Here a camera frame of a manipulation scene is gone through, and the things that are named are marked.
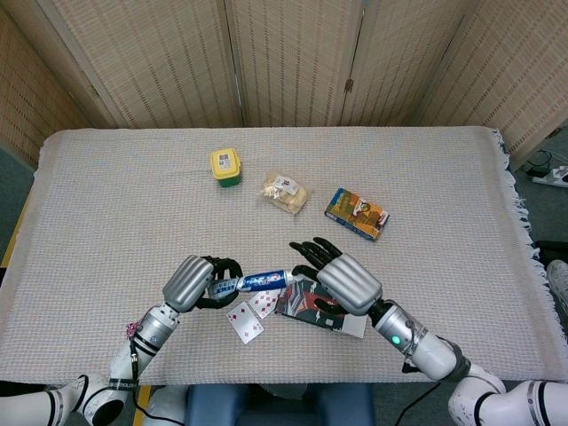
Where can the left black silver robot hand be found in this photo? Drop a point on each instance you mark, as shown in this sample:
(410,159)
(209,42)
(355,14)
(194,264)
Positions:
(186,284)

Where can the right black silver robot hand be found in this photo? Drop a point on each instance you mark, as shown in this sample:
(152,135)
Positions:
(350,284)

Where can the blue white toothpaste tube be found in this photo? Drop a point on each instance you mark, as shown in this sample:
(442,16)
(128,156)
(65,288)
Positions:
(264,280)

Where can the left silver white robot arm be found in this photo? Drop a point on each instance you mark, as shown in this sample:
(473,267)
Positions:
(151,333)

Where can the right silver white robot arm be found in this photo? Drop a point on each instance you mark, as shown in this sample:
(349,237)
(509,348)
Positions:
(430,350)

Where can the white inner book box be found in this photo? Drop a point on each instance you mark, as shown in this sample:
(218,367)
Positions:
(357,327)

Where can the dark slipcase with red band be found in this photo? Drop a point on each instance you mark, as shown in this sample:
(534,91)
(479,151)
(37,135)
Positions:
(297,304)

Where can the four of diamonds card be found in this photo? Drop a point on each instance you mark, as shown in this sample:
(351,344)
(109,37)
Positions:
(244,323)

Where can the blue and orange carton box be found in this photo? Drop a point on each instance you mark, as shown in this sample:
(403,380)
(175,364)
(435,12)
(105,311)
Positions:
(357,214)

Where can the red patterned face-down card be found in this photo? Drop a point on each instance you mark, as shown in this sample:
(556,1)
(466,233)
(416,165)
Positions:
(131,330)

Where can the nine of diamonds card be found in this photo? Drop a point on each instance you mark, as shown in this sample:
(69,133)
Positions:
(265,304)

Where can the beige woven tablecloth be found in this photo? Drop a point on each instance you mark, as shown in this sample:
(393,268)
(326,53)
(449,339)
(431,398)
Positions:
(133,213)

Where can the clear bag of beige snacks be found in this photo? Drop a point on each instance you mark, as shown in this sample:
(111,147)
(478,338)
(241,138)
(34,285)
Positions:
(284,195)

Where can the white plastic bag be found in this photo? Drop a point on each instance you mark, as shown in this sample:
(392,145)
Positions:
(166,406)

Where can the green container with yellow lid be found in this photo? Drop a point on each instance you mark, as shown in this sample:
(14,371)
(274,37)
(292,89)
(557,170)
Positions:
(225,164)

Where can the blue padded seat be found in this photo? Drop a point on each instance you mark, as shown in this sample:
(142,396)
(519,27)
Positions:
(279,408)

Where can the brass screen hinge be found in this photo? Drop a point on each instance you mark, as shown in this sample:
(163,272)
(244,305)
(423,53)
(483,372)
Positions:
(349,85)

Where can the white shoe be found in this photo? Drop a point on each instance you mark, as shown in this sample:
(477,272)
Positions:
(558,281)

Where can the white power strip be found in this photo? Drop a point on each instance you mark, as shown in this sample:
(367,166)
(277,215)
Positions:
(552,176)

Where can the woven folding screen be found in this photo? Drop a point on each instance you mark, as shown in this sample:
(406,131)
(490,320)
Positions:
(288,57)

